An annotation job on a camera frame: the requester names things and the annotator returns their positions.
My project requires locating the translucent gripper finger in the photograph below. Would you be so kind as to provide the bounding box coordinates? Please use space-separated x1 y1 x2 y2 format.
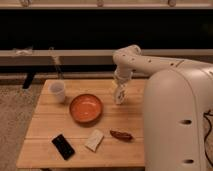
114 84 126 105

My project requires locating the long grey rail beam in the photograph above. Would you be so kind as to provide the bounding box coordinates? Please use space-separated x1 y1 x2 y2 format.
0 49 213 66

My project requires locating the light wooden table board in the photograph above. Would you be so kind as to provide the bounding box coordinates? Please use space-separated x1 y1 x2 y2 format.
17 79 145 169

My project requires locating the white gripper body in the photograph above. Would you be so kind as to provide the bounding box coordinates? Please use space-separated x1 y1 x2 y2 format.
114 68 133 88

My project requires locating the black cable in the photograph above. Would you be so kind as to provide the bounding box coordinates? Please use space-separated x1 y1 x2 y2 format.
203 109 213 168

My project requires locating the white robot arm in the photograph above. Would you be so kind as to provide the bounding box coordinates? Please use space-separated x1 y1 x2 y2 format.
113 45 213 171

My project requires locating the orange bowl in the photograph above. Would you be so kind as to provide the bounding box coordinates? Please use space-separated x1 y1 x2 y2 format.
69 94 103 123

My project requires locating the white plastic cup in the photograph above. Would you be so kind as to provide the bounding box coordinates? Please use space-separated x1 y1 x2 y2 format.
48 81 66 103

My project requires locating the black smartphone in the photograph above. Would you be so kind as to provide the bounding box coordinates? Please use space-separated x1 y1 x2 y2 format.
52 134 75 160

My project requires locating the brown sausage toy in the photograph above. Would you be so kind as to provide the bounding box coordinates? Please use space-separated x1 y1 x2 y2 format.
110 130 133 141

